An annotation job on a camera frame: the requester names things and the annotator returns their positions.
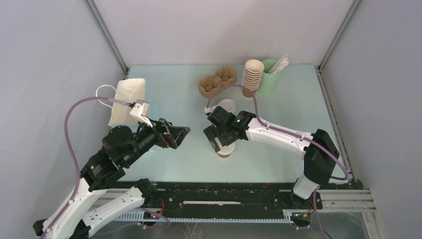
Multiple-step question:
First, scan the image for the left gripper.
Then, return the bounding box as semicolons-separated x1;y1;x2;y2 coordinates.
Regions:
124;114;191;165

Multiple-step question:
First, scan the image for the white paper bag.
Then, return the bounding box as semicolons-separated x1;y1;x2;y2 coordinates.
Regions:
95;78;146;128

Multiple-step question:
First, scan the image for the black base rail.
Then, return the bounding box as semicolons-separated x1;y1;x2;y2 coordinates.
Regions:
86;180;377;225

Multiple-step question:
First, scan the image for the purple cable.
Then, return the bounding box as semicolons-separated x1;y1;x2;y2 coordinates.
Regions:
39;96;132;239
206;84;351;239

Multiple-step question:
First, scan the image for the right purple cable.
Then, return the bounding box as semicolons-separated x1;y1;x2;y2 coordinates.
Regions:
206;84;351;239

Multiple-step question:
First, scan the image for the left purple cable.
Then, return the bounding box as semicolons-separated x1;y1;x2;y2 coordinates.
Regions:
39;96;132;239

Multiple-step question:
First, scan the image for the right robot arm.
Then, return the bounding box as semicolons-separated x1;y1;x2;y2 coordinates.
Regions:
204;106;339;208

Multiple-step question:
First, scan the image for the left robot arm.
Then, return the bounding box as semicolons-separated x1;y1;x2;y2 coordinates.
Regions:
33;119;191;239

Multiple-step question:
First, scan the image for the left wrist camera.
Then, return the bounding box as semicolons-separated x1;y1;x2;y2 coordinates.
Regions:
129;100;153;128

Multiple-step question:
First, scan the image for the brown paper coffee cup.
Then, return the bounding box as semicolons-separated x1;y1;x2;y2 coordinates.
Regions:
217;150;233;158

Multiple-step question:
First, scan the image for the white cup lid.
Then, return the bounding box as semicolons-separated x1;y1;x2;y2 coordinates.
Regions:
218;143;235;152

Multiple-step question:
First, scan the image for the stack of paper cups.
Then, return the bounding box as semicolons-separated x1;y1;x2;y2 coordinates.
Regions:
242;59;265;98

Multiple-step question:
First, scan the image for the green holder cup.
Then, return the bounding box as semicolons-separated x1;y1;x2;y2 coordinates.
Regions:
258;59;279;94

